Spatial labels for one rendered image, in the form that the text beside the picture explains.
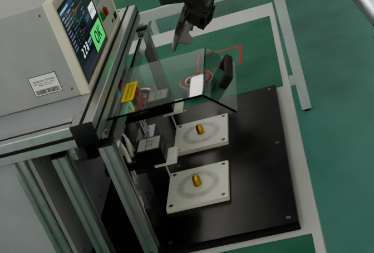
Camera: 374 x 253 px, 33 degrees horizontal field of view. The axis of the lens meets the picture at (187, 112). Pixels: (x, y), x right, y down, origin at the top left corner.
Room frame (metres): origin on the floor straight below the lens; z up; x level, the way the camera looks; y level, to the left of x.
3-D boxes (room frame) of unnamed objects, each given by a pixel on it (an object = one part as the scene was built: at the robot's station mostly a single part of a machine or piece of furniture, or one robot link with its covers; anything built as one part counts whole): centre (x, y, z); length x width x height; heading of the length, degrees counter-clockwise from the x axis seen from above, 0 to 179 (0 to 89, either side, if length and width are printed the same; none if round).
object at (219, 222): (1.38, 0.02, 0.76); 0.64 x 0.47 x 0.02; 168
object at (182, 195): (1.26, 0.03, 0.78); 0.15 x 0.15 x 0.01; 78
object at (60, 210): (1.43, 0.26, 0.92); 0.66 x 0.01 x 0.30; 168
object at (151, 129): (1.52, 0.12, 0.80); 0.07 x 0.05 x 0.06; 168
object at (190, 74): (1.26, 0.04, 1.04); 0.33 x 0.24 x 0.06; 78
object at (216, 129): (1.49, -0.02, 0.78); 0.15 x 0.15 x 0.01; 78
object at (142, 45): (1.40, 0.11, 1.03); 0.62 x 0.01 x 0.03; 168
